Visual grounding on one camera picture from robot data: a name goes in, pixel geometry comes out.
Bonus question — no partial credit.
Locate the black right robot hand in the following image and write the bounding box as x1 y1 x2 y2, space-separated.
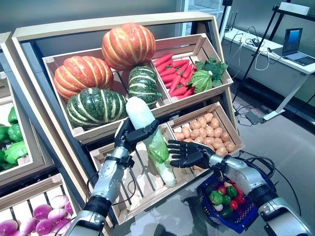
167 139 215 171

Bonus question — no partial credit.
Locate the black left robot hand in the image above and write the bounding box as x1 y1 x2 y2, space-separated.
114 117 161 155

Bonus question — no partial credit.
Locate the white green napa cabbage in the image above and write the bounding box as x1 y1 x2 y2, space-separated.
125 96 177 187

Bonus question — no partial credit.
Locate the blue plastic shopping basket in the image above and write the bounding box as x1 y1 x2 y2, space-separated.
196 157 278 235

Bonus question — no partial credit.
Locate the large green striped pumpkin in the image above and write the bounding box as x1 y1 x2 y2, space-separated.
65 88 129 131

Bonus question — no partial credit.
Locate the small green striped pumpkin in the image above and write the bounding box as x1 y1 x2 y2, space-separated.
127 64 163 110

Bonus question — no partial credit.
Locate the dark green bell pepper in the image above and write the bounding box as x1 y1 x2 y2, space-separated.
220 206 234 219

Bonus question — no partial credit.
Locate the green plastic cabbage head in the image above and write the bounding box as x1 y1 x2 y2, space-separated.
188 70 214 95

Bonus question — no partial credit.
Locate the grey floor power strip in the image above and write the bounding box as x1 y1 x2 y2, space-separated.
245 109 266 124

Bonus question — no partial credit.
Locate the flat orange striped pumpkin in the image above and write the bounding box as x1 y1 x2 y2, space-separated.
53 56 115 102

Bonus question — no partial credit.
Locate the dark green leafy vegetable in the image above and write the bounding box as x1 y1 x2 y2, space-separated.
194 55 229 88

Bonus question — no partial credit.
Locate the round orange striped pumpkin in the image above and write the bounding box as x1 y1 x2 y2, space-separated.
101 22 157 71

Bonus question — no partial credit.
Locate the pale purple white turnip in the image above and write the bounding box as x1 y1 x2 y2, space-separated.
50 195 69 209

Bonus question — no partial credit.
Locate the wide wooden slat crate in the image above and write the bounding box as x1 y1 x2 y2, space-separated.
42 47 173 145

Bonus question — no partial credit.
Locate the light green cabbage head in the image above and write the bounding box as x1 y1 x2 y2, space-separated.
3 141 28 164

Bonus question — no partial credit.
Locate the white standing desk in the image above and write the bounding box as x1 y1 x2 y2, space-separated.
222 28 315 121

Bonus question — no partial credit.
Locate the black tripod stand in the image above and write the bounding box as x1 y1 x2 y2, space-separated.
232 4 281 105

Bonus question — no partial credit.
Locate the black router with antennas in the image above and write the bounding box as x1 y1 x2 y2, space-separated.
225 11 239 33

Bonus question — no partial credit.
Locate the glass door fridge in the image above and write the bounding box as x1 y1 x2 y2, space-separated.
177 0 222 34

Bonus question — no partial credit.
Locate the open grey laptop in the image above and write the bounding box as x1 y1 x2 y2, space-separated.
281 28 315 67

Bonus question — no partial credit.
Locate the white box on stand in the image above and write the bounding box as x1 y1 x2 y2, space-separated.
279 1 312 16

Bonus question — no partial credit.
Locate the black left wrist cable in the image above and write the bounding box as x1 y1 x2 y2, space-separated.
86 172 137 206

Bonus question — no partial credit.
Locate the white desk cable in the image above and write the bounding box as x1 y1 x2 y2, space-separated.
230 36 271 72

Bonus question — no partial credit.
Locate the black floor cable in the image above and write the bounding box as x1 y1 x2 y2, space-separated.
273 172 302 223

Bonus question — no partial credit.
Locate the wooden display shelf frame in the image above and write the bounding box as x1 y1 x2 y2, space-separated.
11 11 240 236
0 31 86 216

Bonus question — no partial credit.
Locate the black camera on stand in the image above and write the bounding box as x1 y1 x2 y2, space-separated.
218 0 234 34

